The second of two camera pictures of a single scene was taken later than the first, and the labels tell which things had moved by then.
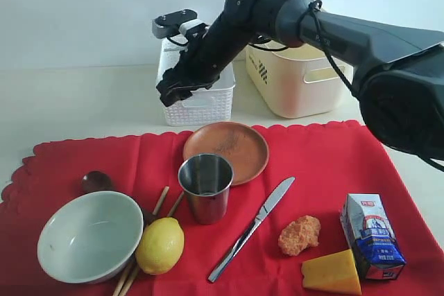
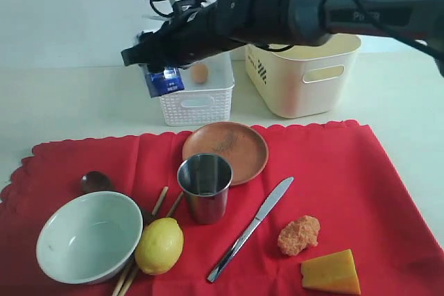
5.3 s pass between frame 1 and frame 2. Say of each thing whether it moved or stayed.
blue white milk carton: moved
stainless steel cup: stayed
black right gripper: moved
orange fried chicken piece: stayed
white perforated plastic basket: stayed
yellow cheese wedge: stayed
